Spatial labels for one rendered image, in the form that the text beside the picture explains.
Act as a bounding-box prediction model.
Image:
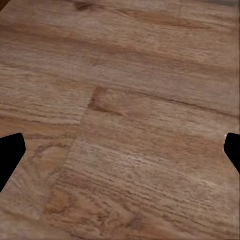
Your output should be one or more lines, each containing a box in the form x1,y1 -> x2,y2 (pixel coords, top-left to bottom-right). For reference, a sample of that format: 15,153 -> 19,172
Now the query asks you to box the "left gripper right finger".
224,133 -> 240,173

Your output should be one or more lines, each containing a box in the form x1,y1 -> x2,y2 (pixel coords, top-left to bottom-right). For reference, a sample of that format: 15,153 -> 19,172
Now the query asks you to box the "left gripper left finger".
0,133 -> 26,193

